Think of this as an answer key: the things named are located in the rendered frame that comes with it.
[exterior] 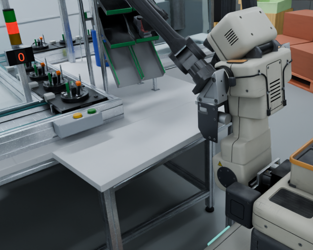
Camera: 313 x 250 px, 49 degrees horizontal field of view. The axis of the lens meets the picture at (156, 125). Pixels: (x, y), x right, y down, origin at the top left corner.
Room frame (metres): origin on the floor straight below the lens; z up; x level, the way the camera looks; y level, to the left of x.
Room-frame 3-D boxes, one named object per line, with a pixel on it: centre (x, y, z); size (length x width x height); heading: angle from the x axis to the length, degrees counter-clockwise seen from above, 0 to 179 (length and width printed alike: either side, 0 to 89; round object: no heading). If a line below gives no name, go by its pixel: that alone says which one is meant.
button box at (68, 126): (1.41, 0.35, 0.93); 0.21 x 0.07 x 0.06; 124
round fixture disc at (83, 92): (1.64, 0.40, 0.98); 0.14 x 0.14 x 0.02
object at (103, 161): (1.57, 0.11, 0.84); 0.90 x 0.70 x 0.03; 131
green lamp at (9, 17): (1.63, 0.62, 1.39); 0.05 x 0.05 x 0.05
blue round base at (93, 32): (2.64, 0.36, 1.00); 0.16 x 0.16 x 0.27
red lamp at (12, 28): (1.63, 0.62, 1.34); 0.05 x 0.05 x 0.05
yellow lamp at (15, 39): (1.63, 0.62, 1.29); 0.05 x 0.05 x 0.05
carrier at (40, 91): (1.85, 0.54, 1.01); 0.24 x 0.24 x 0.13; 34
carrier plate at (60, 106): (1.64, 0.40, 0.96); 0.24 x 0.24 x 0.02; 34
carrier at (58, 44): (3.04, 0.72, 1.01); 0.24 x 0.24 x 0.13; 34
